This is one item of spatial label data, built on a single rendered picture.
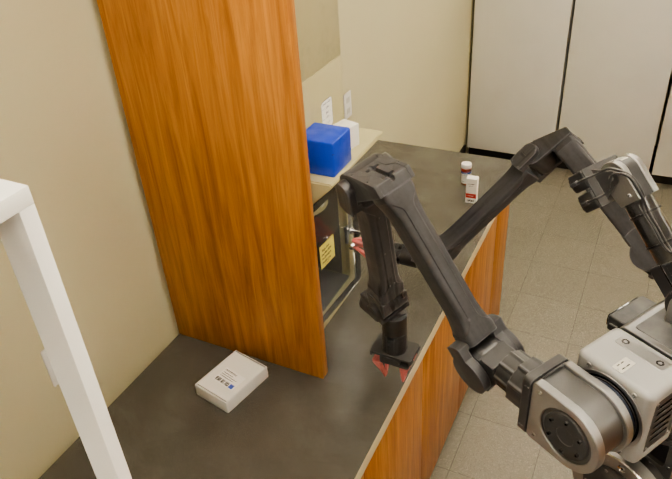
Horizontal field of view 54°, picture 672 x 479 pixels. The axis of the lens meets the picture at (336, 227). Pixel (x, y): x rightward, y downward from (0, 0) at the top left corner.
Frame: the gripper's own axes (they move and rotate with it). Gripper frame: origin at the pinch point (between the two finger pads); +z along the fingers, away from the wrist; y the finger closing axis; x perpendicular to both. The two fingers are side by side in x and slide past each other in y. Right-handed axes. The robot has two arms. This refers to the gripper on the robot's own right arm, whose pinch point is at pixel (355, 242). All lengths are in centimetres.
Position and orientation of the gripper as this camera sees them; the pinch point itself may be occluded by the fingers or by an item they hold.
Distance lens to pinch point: 190.4
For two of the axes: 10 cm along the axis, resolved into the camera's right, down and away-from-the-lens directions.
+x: -4.5, 5.1, -7.3
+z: -8.9, -2.0, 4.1
